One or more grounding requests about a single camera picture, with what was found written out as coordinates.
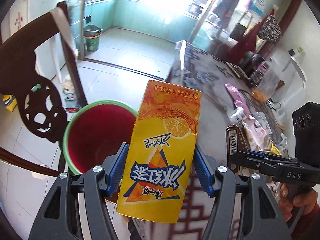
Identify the dark drink bottle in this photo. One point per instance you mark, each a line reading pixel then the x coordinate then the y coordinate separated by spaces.
pixel 258 73

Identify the black hanging pouch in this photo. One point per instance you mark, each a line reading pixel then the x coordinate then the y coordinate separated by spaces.
pixel 238 32

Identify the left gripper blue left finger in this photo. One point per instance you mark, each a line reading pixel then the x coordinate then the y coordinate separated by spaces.
pixel 115 165

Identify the pink white snack bag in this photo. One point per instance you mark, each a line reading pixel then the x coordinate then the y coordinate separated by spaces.
pixel 258 139

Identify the black snack packet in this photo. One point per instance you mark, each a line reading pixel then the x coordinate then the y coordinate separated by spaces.
pixel 237 71

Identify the white kettle on floor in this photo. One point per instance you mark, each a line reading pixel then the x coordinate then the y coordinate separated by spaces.
pixel 69 95

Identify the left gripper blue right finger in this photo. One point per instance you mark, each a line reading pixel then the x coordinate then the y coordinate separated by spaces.
pixel 205 169

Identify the zip bag with orange snacks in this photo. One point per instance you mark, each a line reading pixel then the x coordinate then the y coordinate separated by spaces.
pixel 268 84

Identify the white desk lamp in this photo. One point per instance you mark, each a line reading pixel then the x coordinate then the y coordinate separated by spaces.
pixel 293 67

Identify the red bin with green rim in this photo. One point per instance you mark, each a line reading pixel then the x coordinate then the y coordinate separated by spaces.
pixel 96 132

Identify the hanging plaid cloth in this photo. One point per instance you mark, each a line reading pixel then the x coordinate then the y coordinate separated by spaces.
pixel 224 11

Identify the floral table cloth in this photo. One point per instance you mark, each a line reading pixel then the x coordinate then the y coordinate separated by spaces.
pixel 200 70

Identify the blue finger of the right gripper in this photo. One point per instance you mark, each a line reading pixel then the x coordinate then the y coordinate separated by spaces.
pixel 265 166
pixel 269 156

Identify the dark wooden chair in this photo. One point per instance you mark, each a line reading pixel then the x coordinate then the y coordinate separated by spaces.
pixel 38 101

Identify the person's right hand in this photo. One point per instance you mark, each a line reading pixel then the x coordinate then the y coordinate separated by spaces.
pixel 309 200

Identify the blue smiley hanging bag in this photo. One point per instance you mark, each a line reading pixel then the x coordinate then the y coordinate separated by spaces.
pixel 256 8

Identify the dark red hanging garment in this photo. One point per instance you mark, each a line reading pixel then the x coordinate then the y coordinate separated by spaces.
pixel 246 44

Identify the white refrigerator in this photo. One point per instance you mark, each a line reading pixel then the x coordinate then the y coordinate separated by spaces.
pixel 32 20

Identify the yellow iced tea carton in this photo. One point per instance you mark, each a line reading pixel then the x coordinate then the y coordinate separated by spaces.
pixel 160 155

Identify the black white patterned bag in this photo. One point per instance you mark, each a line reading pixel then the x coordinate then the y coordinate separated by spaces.
pixel 270 30

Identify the green kitchen trash bin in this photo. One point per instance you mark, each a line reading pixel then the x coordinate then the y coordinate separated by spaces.
pixel 92 34

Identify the clear plastic cup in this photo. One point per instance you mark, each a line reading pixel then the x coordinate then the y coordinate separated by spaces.
pixel 237 117

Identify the teal kitchen cabinets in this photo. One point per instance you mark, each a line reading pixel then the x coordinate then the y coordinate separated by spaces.
pixel 139 16

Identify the pink plastic bag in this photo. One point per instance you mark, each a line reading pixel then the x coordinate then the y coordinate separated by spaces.
pixel 238 99

